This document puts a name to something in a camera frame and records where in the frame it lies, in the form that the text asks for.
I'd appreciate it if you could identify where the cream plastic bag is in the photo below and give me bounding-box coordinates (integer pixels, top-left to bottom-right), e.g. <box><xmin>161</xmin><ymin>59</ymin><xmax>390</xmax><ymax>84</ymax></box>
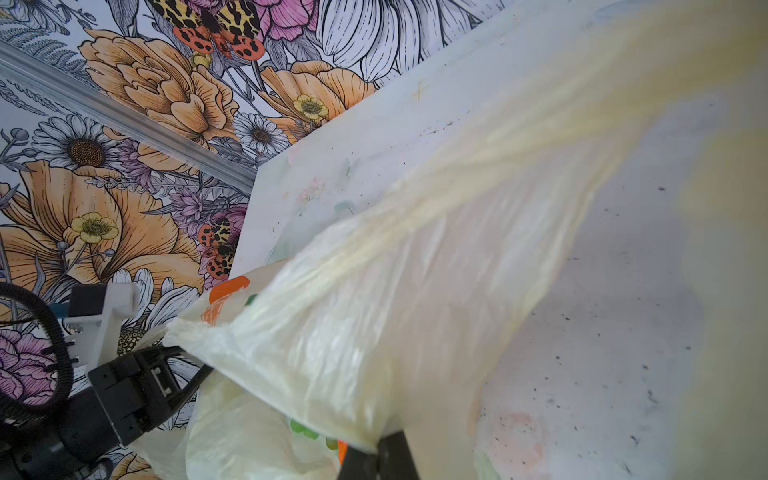
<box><xmin>118</xmin><ymin>1</ymin><xmax>767</xmax><ymax>479</ymax></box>

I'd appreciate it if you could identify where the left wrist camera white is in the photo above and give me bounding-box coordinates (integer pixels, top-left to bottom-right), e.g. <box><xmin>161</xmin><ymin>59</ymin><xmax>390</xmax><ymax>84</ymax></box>
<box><xmin>51</xmin><ymin>283</ymin><xmax>140</xmax><ymax>372</ymax></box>

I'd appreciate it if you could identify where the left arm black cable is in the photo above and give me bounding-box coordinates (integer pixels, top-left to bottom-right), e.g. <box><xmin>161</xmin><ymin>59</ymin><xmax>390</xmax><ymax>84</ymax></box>
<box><xmin>0</xmin><ymin>281</ymin><xmax>76</xmax><ymax>427</ymax></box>

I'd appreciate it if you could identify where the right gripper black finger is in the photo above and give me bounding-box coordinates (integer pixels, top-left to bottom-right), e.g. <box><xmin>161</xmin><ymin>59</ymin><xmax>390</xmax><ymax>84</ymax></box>
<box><xmin>337</xmin><ymin>431</ymin><xmax>420</xmax><ymax>480</ymax></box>

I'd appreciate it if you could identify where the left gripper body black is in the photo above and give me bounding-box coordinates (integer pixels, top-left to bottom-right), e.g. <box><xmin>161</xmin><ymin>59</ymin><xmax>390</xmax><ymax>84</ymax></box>
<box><xmin>1</xmin><ymin>346</ymin><xmax>213</xmax><ymax>479</ymax></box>

